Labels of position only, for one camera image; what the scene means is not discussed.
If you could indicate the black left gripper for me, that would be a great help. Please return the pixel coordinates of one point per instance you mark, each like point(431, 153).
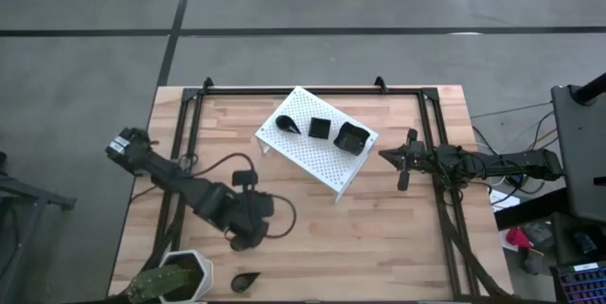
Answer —
point(251, 214)

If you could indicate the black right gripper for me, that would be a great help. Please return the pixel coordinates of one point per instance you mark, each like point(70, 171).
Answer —
point(413, 159)

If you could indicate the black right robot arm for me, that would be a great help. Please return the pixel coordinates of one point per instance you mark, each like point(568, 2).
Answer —
point(521, 162)

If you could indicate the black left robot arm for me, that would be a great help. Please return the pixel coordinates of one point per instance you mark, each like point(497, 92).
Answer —
point(180, 183)

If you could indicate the white hexagonal plant pot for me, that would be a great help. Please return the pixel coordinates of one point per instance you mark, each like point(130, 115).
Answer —
point(207, 271)

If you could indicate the white perforated metal shelf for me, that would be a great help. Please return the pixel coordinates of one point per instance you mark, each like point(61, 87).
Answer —
point(308, 157)

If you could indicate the white paper sheet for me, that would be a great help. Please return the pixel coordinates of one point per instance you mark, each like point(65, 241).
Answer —
point(503, 200)

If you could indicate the green cactus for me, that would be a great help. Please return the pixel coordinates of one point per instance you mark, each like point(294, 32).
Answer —
point(156, 282)

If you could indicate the black diagonal beam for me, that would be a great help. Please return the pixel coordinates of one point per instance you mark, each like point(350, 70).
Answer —
point(530, 209)

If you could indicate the red object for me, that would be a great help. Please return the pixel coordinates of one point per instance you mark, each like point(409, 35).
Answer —
point(517, 237)

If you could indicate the black box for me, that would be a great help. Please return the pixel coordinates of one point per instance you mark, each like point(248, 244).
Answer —
point(575, 240)

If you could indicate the dark metal stand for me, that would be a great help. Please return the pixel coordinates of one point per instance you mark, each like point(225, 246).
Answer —
point(47, 198)

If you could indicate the backlit computer keyboard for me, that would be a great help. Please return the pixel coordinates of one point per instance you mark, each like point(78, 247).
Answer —
point(584, 287)

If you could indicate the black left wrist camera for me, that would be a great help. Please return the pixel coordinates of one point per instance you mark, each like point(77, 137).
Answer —
point(244, 178)

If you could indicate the black frame clamp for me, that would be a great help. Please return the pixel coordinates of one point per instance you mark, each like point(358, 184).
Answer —
point(380, 83)
point(208, 83)

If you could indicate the black aluminium table frame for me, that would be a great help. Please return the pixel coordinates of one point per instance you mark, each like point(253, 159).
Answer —
point(237, 91)

